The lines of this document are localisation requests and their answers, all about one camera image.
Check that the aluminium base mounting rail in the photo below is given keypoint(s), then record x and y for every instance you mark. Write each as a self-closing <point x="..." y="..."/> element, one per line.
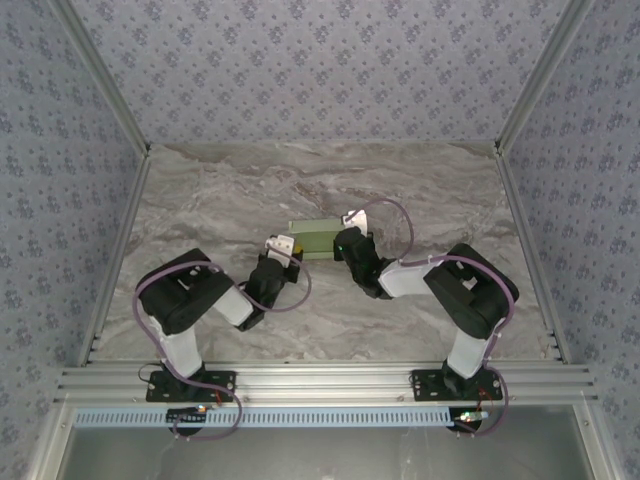
<point x="320" y="385"/>

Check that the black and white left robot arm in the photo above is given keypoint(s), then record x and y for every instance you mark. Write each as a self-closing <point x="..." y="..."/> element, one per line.
<point x="185" y="300"/>

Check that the light green paper box sheet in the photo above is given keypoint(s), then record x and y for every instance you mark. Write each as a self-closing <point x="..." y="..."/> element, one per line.
<point x="315" y="237"/>

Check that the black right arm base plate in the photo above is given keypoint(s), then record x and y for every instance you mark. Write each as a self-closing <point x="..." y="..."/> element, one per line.
<point x="427" y="387"/>

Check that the aluminium table end rail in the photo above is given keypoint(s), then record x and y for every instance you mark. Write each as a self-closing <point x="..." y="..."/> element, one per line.
<point x="320" y="144"/>

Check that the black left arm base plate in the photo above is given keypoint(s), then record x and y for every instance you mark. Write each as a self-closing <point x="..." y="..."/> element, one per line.
<point x="220" y="387"/>

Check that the aluminium lower frame rail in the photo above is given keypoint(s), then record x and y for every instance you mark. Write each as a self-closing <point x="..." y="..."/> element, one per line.
<point x="597" y="450"/>
<point x="50" y="450"/>

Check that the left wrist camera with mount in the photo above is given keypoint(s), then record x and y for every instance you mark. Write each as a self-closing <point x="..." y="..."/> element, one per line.
<point x="280" y="246"/>

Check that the aluminium table side rail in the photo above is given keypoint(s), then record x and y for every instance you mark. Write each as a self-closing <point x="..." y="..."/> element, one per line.
<point x="131" y="200"/>
<point x="515" y="200"/>

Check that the aluminium slanted frame post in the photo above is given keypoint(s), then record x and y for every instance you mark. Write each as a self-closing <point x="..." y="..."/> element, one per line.
<point x="105" y="75"/>
<point x="542" y="75"/>

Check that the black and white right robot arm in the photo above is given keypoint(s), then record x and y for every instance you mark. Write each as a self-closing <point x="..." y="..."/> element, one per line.
<point x="465" y="295"/>

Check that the small black circuit board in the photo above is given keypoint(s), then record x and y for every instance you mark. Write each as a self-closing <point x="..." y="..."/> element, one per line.
<point x="187" y="415"/>
<point x="470" y="418"/>

